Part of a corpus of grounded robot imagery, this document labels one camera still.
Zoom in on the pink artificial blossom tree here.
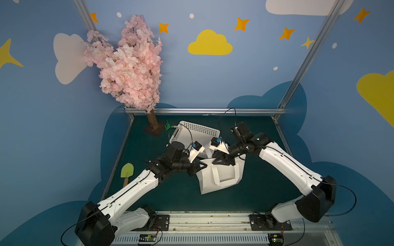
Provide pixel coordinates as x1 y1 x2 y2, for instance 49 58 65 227
83 15 165 136

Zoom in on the aluminium left table rail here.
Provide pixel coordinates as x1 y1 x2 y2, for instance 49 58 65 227
89 107 132 203

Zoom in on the white insulated delivery bag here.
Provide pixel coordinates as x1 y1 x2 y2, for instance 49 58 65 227
196 155 246 195

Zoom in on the aluminium back table rail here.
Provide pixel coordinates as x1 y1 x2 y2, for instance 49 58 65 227
124 107 286 116

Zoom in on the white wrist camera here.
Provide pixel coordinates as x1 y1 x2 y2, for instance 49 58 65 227
209 137 229 154
188 141 205 163

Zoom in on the left green circuit board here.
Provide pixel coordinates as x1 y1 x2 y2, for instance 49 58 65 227
138 234 157 244

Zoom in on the right green circuit board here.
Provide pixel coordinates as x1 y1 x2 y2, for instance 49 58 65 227
268 234 284 246

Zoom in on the small green plant toy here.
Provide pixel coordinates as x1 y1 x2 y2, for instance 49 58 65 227
165 121 178 131

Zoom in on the green circuit board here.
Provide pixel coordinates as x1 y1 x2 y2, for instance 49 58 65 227
138 234 157 244
268 234 284 246

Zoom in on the aluminium right table rail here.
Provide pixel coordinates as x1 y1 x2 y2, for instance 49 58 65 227
272 114 293 156

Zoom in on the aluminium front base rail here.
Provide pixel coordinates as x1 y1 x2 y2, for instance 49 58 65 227
110 208 342 246

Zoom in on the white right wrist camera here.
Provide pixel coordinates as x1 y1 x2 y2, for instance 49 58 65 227
209 137 229 154

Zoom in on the aluminium table rail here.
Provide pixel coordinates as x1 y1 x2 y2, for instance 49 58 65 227
124 107 286 116
272 114 293 156
89 107 132 203

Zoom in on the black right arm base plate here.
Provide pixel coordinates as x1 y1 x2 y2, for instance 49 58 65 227
248 212 292 231

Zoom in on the white perforated plastic basket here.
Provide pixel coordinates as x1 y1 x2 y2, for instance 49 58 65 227
169 121 220 159

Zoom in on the aluminium left corner post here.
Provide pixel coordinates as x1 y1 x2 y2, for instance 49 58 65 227
73 0 97 31

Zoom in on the aluminium right corner post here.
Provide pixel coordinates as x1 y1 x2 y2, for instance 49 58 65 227
278 0 346 110

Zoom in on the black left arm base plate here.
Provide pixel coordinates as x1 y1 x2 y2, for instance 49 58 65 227
147 214 170 232

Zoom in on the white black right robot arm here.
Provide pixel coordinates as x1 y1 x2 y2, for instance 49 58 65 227
209 122 337 228

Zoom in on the aluminium corner post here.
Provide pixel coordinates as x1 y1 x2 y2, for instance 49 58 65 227
278 0 346 110
73 0 97 31

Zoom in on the green toy shovel wooden handle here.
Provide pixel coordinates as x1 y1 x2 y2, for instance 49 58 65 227
121 163 134 188

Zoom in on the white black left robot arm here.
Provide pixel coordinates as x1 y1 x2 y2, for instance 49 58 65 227
75 141 207 246

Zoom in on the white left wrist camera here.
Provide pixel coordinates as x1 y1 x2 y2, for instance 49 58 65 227
188 141 205 163

